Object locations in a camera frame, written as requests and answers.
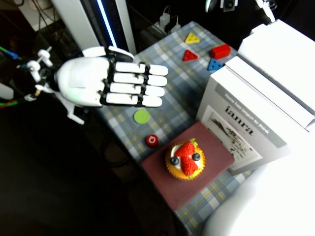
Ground white and green rounded piece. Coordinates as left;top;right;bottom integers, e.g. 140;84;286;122
205;0;218;13

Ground blue plaid tablecloth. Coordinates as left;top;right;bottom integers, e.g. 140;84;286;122
97;21;255;236

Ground round red button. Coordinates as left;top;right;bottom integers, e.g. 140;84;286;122
145;134;159;148

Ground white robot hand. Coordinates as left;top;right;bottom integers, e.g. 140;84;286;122
55;46;169;108

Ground power strip with white chargers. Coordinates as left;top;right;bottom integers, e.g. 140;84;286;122
153;5;182;34

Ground small white camera mount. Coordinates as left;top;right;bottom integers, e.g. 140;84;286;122
220;0;238;12

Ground white column with blue light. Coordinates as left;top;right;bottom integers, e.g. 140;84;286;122
50;0;137;55

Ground large white box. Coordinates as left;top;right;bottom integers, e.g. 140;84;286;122
237;19;315;110

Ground white slanted bracket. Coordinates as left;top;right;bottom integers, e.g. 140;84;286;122
255;0;277;23

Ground dark red mat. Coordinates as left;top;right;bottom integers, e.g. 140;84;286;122
140;120;236;211

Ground green cable with blue plug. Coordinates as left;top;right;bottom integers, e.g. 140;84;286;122
0;45;20;61

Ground green disc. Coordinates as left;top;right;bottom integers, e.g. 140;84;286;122
133;109;151;125

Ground white printed box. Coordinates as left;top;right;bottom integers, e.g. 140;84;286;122
196;65;295;176

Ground yellow triangle block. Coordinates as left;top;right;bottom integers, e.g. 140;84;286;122
185;32;200;45

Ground red rectangular block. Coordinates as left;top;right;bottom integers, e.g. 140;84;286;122
210;44;232;60

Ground red triangle block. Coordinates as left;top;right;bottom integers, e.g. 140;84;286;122
182;49;199;62

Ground toy strawberry cupcake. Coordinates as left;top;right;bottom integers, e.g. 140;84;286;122
165;138;206;181

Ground blue triangle block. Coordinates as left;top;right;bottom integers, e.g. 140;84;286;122
207;58;224;72

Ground red and green cable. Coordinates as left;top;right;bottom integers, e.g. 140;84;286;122
0;97;25;108

